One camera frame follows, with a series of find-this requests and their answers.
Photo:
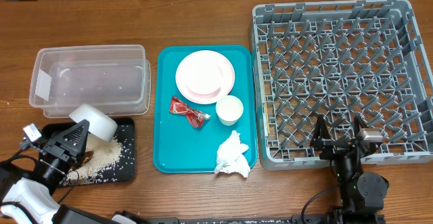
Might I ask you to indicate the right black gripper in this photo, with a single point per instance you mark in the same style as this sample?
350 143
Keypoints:
320 138

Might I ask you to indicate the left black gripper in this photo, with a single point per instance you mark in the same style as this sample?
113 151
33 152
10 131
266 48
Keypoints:
60 143

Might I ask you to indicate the white bowl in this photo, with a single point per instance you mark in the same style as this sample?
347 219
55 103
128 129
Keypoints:
100 125

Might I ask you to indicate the rice and food scrap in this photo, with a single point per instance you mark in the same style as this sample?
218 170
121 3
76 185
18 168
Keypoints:
107 162

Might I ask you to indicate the white paper cup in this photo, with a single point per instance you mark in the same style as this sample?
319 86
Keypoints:
229 109

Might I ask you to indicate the white napkin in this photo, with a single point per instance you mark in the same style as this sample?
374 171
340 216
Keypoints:
230 157

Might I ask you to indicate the red ketchup packet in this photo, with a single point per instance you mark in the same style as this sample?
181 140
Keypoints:
194 117

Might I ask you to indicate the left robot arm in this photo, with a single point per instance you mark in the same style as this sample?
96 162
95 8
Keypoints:
26 196

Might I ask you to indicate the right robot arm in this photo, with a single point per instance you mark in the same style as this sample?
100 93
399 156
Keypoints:
361 193

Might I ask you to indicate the grey dishwasher rack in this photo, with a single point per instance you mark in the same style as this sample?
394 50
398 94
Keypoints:
342 60

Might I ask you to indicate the black plastic tray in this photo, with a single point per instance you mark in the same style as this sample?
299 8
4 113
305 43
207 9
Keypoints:
54 172

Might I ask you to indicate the clear plastic bin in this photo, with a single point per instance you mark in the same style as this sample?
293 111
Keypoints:
115 79

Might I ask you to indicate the teal plastic tray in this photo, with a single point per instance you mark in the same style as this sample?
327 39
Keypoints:
180 148

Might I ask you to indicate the pink round plate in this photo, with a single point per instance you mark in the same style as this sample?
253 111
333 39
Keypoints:
205 76

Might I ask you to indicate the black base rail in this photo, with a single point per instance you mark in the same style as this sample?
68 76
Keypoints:
294 219

